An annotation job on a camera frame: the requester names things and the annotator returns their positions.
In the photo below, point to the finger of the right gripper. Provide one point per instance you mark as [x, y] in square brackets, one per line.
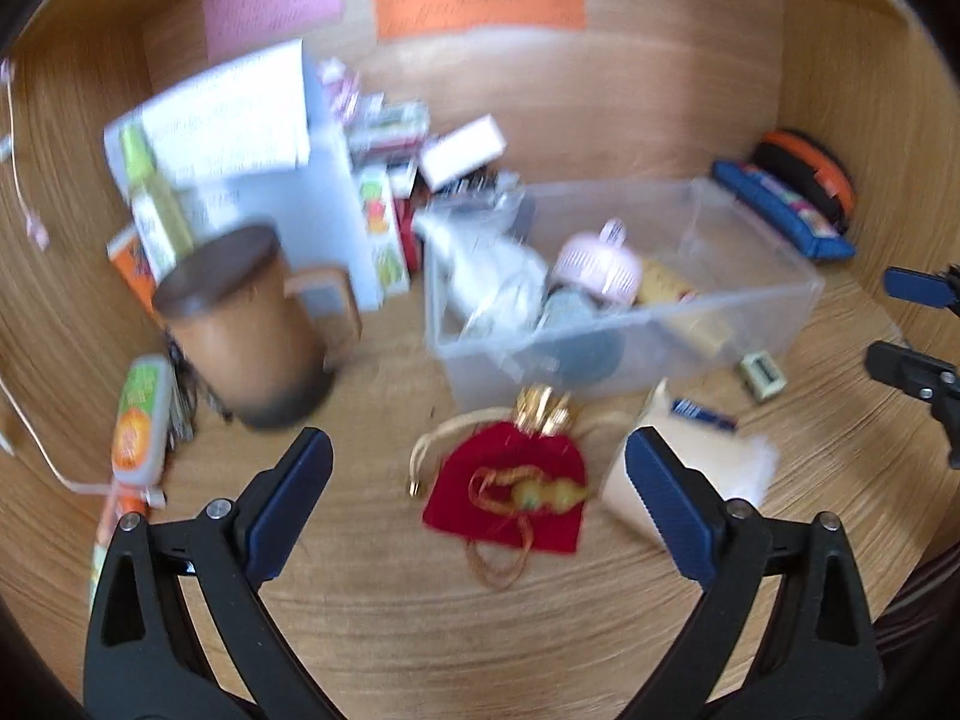
[938, 290]
[920, 376]

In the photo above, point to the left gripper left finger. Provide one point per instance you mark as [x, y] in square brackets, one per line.
[143, 657]

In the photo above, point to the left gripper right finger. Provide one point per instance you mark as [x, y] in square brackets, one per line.
[817, 657]

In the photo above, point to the small cream dotted box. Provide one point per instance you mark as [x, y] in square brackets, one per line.
[762, 376]

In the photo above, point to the yellow lotion bottle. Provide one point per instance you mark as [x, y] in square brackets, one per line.
[699, 329]

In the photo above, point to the red velvet gift pouch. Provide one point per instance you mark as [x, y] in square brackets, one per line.
[508, 481]

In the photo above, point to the pink round case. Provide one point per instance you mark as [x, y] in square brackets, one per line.
[600, 264]

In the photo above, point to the white drawstring cloth bag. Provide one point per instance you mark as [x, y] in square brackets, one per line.
[495, 284]

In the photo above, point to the black orange zip case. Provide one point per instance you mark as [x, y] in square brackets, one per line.
[810, 169]

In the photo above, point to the blue patchwork pouch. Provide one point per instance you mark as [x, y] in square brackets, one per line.
[787, 212]

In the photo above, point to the small blue card packet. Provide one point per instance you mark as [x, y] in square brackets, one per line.
[689, 409]

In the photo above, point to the orange green glue tube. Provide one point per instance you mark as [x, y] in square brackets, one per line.
[139, 442]

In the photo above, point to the brown lidded mug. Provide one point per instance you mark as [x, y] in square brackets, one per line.
[234, 308]

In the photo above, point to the clear plastic storage bin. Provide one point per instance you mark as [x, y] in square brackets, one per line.
[745, 273]

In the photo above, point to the white paper bag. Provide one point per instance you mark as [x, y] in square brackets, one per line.
[255, 140]

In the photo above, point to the small white pink box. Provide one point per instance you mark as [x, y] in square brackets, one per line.
[461, 152]

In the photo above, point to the stack of books and packets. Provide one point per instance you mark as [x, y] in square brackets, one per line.
[384, 141]

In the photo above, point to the orange paper note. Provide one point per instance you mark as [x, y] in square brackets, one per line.
[396, 19]

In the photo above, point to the pink sticky note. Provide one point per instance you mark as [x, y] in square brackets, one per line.
[234, 25]

